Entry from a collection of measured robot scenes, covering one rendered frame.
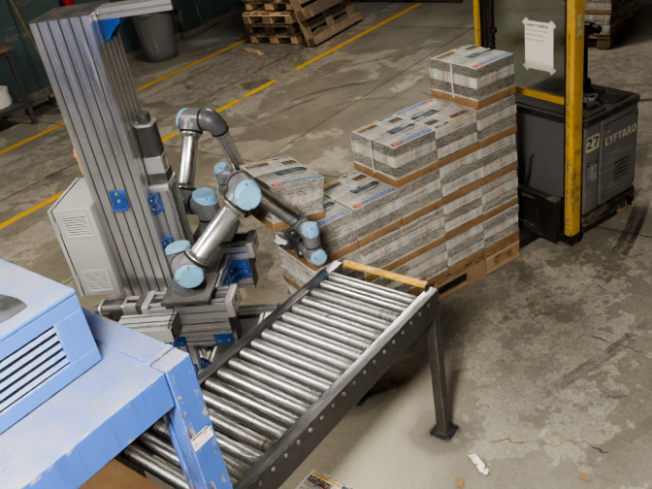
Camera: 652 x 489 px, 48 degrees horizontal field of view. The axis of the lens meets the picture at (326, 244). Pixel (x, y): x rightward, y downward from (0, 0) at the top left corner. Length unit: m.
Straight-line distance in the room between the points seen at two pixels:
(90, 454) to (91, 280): 2.04
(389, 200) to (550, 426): 1.34
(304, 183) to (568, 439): 1.67
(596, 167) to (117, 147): 2.86
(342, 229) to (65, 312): 2.18
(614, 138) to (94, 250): 3.10
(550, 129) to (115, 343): 3.44
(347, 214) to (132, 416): 2.20
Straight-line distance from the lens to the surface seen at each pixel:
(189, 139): 3.74
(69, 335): 1.70
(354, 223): 3.68
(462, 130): 4.00
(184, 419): 1.76
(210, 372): 2.85
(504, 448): 3.47
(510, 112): 4.23
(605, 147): 4.76
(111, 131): 3.21
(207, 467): 1.88
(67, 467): 1.60
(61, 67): 3.19
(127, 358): 1.76
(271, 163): 3.72
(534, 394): 3.72
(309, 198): 3.53
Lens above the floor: 2.54
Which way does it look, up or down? 30 degrees down
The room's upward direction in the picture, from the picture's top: 10 degrees counter-clockwise
